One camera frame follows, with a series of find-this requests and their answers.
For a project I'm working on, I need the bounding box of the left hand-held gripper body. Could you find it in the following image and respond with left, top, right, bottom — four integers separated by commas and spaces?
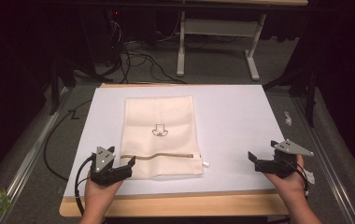
89, 146, 134, 188

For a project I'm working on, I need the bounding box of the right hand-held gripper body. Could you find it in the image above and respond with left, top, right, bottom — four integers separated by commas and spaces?
254, 138, 315, 179

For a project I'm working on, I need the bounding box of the cream zippered cloth bag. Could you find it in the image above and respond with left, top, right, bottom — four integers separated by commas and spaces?
119, 94, 211, 181

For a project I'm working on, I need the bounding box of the person's right hand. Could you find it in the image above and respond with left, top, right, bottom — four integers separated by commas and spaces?
263, 154, 308, 207

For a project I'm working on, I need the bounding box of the person's left hand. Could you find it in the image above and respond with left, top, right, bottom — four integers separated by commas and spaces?
83, 170, 125, 218

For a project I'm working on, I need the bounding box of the small white plastic scrap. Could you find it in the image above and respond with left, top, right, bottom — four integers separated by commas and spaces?
283, 110, 293, 127

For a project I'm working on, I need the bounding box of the white table mat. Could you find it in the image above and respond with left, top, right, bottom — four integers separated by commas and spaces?
63, 83, 287, 199

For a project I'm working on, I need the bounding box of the black metal stand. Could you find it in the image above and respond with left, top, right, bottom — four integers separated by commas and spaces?
263, 66, 320, 129
46, 55, 78, 117

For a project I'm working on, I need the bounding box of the wooden table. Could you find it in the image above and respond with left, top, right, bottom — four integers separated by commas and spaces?
58, 82, 291, 218

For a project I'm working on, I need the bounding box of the power strip with red light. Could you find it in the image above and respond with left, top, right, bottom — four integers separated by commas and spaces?
105, 8, 124, 20

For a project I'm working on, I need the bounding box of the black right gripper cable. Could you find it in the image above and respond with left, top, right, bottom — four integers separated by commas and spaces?
287, 157, 310, 197

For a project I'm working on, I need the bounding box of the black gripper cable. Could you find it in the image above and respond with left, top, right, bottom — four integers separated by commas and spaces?
287, 157, 310, 197
74, 155, 96, 217

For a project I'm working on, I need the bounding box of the white cable plug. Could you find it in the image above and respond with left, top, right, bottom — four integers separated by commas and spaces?
305, 169, 317, 185

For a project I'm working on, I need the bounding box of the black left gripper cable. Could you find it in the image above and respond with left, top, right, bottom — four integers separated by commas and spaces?
74, 155, 96, 217

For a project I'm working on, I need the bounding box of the aluminium floor rail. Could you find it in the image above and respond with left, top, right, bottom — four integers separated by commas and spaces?
291, 92, 355, 224
0, 87, 74, 224

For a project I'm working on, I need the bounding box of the long black floor cable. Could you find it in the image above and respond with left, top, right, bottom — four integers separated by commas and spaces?
43, 98, 93, 183

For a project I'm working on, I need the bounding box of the tangle of black cables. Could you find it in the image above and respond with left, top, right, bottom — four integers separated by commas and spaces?
102, 18, 188, 85

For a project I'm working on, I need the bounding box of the white desk frame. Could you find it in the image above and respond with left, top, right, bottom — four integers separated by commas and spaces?
176, 10, 267, 82

